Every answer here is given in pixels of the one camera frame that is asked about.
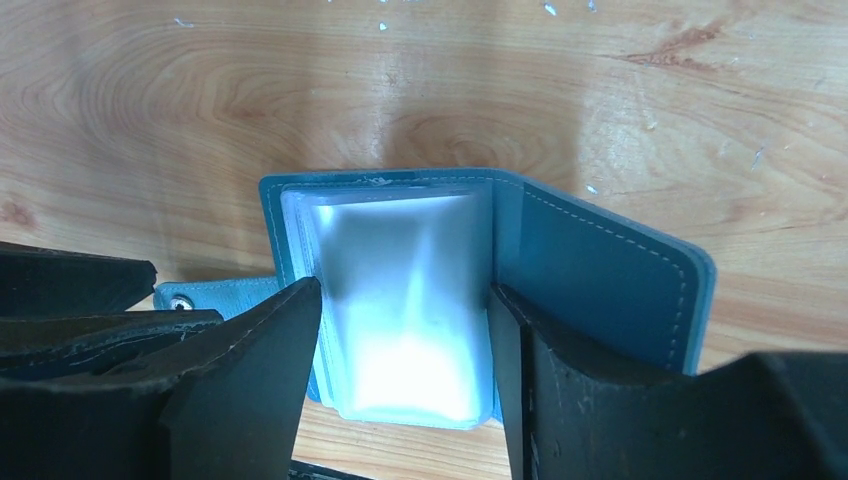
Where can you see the blue card holder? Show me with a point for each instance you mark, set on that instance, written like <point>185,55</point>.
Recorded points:
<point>405,258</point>

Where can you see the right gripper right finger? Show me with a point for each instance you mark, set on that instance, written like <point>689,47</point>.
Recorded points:
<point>573,408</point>

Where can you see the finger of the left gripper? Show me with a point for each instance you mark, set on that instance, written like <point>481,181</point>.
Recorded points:
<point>39,282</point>
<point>46,348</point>

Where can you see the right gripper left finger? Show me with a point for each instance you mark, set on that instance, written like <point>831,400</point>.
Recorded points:
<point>222,404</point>

